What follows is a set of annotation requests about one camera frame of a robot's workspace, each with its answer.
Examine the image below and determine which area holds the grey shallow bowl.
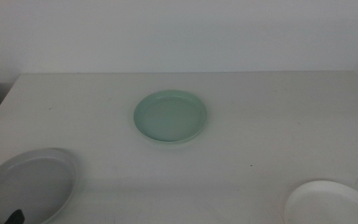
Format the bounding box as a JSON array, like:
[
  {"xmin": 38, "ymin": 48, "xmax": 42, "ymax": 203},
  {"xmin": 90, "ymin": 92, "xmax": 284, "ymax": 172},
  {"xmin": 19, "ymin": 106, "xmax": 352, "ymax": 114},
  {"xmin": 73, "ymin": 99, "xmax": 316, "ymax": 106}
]
[{"xmin": 0, "ymin": 147, "xmax": 78, "ymax": 224}]

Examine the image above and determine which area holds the pale green shallow bowl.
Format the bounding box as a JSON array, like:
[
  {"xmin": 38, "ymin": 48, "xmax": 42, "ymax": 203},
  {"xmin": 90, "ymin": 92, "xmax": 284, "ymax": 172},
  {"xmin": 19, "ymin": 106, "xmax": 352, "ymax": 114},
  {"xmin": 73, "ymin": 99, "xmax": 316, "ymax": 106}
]
[{"xmin": 132, "ymin": 89, "xmax": 208, "ymax": 145}]

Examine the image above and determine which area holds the white shallow bowl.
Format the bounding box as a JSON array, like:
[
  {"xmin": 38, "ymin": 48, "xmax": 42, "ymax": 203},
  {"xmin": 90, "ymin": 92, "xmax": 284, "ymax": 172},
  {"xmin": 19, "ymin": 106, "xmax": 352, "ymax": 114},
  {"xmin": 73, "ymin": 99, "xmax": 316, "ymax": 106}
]
[{"xmin": 284, "ymin": 180, "xmax": 358, "ymax": 224}]

